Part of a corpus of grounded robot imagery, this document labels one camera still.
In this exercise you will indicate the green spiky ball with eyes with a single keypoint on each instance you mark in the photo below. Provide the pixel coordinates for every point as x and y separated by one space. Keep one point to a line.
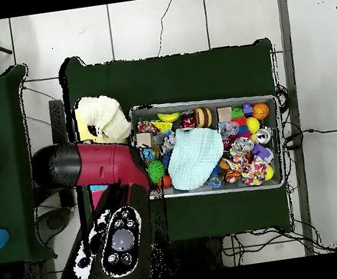
156 171

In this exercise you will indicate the cream muslin cloth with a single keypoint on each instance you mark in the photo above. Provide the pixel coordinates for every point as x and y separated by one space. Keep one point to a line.
106 114

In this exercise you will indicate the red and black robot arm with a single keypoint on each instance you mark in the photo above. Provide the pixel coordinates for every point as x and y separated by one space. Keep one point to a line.
97 162

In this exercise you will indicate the clear mesh bin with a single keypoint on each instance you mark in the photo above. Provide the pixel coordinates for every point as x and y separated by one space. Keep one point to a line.
200 101

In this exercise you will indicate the wooden box with three holes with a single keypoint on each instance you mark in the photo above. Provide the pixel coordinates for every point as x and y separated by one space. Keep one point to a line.
97 188

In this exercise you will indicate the yellow cheese wedge toy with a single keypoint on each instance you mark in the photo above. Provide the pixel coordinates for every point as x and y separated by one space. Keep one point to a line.
162 126

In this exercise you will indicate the blue globe ball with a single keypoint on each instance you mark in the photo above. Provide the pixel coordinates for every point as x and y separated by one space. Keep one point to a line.
149 154

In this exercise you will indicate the plain wooden block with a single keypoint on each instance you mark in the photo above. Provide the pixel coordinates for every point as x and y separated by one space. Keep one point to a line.
144 140

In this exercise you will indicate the mint green muslin cloth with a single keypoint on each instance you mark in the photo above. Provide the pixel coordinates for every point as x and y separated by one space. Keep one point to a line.
193 158

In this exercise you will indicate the red ball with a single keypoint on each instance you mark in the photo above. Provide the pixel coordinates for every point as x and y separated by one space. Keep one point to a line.
167 182

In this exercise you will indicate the dark green tablecloth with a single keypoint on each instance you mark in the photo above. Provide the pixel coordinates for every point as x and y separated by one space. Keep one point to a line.
178 73

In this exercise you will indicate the dark green side table cloth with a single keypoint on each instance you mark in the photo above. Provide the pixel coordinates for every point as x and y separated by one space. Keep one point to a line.
5 122

